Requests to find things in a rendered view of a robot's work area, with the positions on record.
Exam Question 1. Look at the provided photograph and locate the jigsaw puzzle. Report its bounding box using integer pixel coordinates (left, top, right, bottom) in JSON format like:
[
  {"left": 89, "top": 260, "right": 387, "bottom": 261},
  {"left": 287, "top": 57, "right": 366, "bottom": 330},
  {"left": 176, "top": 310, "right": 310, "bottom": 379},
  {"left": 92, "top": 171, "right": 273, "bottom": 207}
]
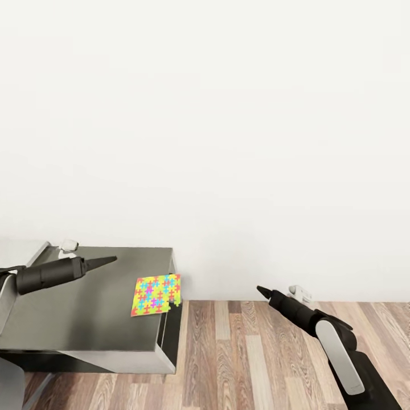
[{"left": 131, "top": 274, "right": 181, "bottom": 317}]

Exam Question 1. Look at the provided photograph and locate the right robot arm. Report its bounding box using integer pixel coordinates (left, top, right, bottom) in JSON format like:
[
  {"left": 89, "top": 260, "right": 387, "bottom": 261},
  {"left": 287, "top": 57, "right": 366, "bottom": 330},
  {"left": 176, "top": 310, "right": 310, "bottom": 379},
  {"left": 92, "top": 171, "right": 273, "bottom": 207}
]
[{"left": 257, "top": 285, "right": 402, "bottom": 410}]

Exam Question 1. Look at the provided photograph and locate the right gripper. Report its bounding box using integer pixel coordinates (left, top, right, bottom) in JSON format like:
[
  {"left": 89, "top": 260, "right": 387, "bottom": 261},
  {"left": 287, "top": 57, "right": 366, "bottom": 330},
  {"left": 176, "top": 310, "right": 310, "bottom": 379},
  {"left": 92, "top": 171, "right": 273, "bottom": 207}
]
[{"left": 257, "top": 285, "right": 307, "bottom": 325}]

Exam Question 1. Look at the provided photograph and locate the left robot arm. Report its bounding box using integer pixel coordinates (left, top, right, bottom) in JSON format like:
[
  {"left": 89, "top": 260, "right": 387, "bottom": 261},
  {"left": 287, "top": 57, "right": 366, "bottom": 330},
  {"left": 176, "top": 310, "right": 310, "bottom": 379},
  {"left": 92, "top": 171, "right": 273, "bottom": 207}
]
[{"left": 0, "top": 239, "right": 117, "bottom": 337}]

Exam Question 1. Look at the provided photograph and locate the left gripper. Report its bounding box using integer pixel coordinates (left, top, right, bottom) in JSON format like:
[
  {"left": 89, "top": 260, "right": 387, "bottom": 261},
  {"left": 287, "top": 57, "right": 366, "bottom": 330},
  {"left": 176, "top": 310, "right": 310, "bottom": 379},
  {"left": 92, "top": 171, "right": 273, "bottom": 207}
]
[{"left": 40, "top": 256, "right": 117, "bottom": 289}]

